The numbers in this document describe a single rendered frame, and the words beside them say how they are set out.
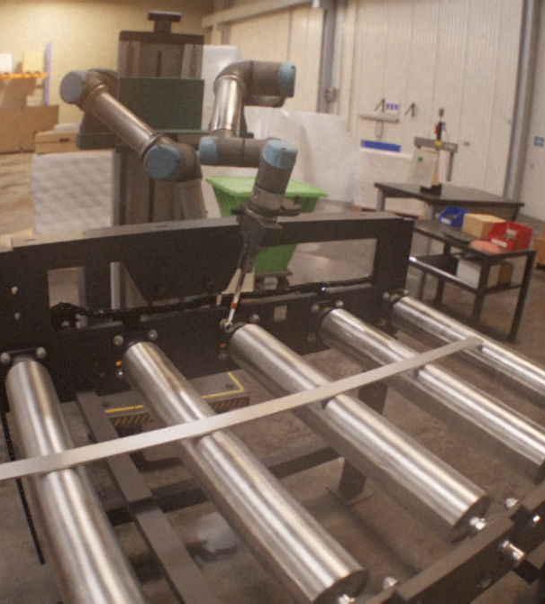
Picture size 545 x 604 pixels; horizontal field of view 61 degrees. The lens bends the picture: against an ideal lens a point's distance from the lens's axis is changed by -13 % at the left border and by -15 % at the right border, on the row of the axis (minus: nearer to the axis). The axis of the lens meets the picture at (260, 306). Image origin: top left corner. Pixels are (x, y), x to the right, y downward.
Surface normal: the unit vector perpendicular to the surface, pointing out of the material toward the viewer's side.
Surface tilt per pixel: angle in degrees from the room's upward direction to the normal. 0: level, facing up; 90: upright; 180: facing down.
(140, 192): 90
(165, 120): 90
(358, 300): 90
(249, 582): 0
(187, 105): 90
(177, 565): 0
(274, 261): 101
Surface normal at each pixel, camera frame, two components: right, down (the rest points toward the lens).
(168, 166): -0.13, 0.43
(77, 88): -0.32, 0.25
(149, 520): 0.07, -0.93
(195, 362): 0.51, 0.35
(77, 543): -0.14, -0.87
